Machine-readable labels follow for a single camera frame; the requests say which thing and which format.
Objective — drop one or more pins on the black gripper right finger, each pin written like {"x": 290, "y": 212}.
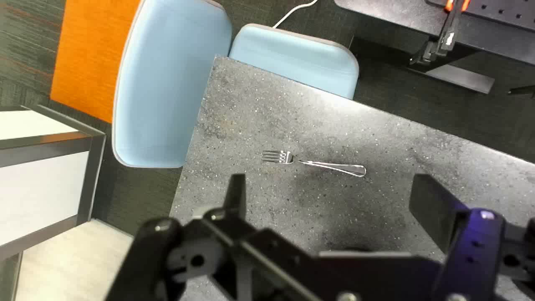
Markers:
{"x": 436, "y": 209}

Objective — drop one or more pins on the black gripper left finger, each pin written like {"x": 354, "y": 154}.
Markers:
{"x": 237, "y": 194}

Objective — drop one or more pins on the silver metal fork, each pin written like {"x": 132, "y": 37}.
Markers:
{"x": 335, "y": 166}

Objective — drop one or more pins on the light blue chair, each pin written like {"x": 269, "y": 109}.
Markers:
{"x": 162, "y": 84}
{"x": 302, "y": 58}

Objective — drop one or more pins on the white grey-framed cabinet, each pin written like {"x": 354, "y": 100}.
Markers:
{"x": 40, "y": 184}

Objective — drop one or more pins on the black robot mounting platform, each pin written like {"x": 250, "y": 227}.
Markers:
{"x": 391, "y": 13}

